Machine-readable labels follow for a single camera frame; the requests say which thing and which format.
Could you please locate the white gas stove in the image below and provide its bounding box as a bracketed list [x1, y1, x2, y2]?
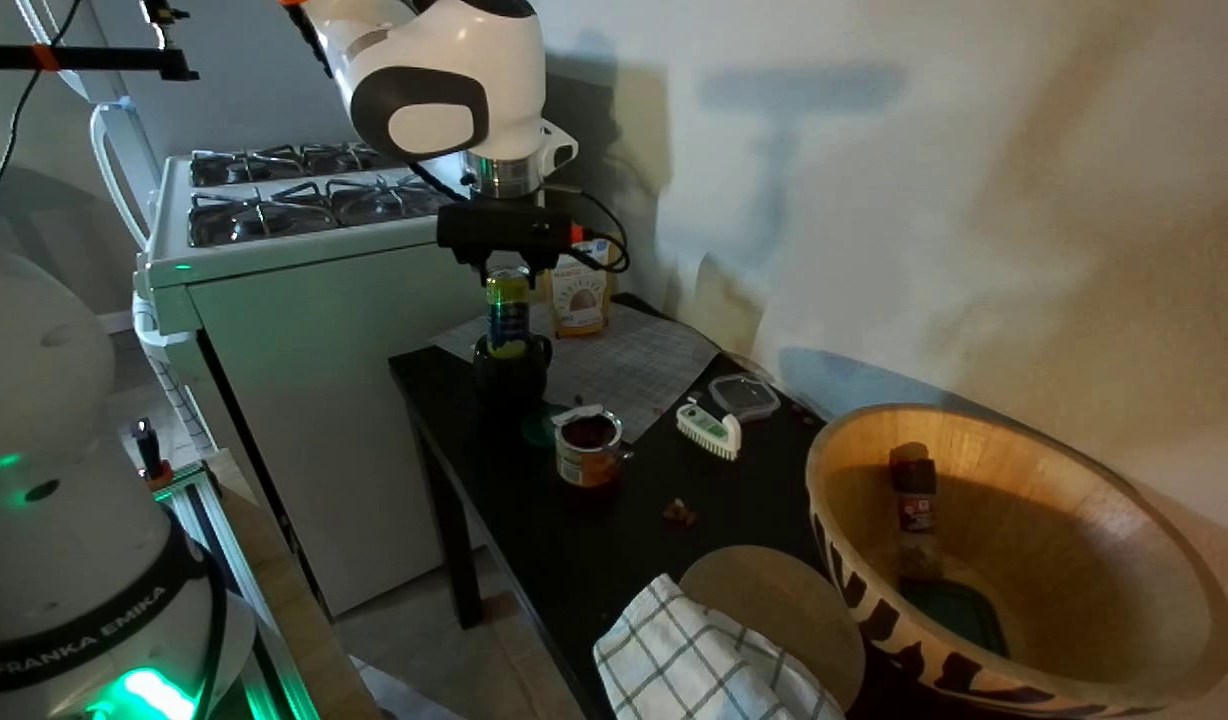
[144, 145, 483, 616]

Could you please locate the round wooden coaster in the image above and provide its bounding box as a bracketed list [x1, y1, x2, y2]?
[680, 543, 862, 709]

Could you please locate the dark green mug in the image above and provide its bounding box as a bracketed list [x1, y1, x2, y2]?
[471, 334, 552, 422]

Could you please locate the small clear plastic container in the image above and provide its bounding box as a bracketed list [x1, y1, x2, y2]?
[707, 373, 779, 419]

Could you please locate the small spice bottle in bowl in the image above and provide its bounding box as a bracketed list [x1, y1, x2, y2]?
[886, 445, 941, 580]

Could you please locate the black camera stand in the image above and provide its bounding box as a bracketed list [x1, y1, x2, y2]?
[0, 0, 192, 79]

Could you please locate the black side table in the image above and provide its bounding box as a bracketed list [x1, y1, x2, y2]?
[387, 338, 823, 720]

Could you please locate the yellow label snack pouch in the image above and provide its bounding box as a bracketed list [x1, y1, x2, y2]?
[547, 238, 613, 338]

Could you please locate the grey woven placemat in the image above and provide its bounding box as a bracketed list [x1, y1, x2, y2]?
[428, 298, 725, 446]

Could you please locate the small white ceramic cup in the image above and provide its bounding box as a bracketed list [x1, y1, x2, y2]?
[552, 403, 624, 489]

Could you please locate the white green small gadget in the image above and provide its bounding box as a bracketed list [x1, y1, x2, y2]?
[675, 400, 745, 459]

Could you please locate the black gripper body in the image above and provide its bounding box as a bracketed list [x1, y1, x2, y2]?
[436, 205, 582, 273]

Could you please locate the large zebra pattern wooden bowl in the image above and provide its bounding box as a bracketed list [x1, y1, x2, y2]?
[805, 403, 1228, 720]

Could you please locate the green yellow drink can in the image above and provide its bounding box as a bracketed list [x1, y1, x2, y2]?
[483, 252, 528, 358]

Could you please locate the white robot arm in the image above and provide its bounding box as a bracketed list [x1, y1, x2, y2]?
[0, 0, 580, 720]

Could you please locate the checked white dish towel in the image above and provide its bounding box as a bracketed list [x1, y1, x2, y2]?
[590, 575, 843, 720]

